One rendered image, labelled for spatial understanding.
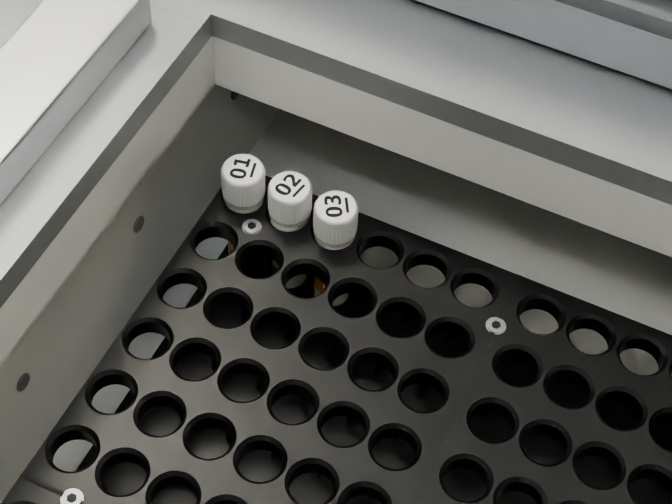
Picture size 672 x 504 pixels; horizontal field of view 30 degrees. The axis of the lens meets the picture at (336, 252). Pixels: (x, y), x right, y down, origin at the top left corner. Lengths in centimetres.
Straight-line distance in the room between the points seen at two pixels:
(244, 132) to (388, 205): 6
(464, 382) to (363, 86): 8
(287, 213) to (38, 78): 8
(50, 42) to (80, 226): 5
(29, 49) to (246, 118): 13
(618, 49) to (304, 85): 8
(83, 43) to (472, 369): 13
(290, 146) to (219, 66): 10
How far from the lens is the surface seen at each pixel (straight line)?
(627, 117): 33
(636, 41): 33
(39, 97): 31
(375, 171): 45
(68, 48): 32
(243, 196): 35
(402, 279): 34
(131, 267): 39
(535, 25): 34
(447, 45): 34
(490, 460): 32
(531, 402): 33
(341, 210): 34
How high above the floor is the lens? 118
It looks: 53 degrees down
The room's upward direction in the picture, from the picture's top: 3 degrees clockwise
